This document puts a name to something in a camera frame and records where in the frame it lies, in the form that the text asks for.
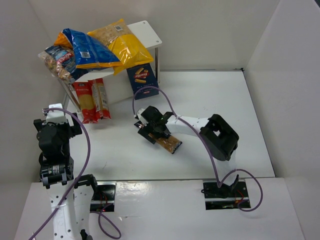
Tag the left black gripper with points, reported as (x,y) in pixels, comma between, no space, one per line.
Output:
(74,127)

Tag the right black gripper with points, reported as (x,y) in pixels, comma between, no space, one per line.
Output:
(146,133)

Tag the dark La Sicilia spaghetti pack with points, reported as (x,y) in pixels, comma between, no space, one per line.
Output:
(171,144)

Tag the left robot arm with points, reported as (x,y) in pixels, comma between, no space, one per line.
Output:
(70,197)

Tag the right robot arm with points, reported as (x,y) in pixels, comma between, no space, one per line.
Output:
(218,137)

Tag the white two-tier shelf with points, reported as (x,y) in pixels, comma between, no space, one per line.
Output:
(118,86)

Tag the blue Barilla pasta box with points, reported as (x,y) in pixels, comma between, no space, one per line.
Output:
(141,78)

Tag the clear mixed pasta bag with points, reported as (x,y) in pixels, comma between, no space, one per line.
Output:
(61,62)

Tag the blue pasta bag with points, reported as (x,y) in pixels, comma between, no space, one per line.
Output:
(89,52)

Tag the yellow pasta bag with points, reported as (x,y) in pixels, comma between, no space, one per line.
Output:
(121,41)

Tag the clear red spaghetti pack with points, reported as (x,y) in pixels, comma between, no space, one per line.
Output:
(99,97)

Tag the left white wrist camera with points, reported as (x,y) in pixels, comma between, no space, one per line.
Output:
(54,116)

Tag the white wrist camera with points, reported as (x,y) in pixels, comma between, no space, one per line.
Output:
(140,117)
(54,116)

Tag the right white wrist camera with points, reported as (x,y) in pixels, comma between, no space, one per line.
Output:
(140,117)

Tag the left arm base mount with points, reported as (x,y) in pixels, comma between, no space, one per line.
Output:
(95,196)

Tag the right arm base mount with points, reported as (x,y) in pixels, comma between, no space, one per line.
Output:
(224,198)

